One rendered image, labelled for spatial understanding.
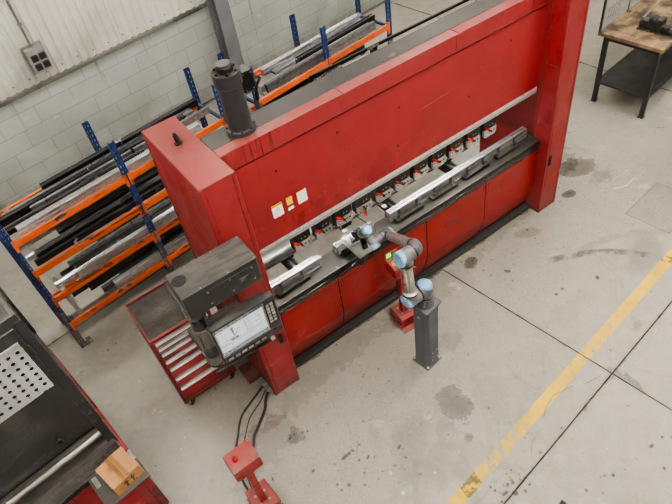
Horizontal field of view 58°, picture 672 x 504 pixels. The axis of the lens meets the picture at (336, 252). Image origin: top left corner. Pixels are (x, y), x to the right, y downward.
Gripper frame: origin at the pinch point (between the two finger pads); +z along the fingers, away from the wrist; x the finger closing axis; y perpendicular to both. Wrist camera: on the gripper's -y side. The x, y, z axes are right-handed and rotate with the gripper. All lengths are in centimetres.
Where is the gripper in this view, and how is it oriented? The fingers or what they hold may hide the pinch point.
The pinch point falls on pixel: (355, 241)
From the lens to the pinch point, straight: 485.5
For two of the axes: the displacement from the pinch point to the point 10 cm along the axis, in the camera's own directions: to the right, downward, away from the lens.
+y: -4.8, -8.8, 0.3
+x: -8.4, 4.5, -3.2
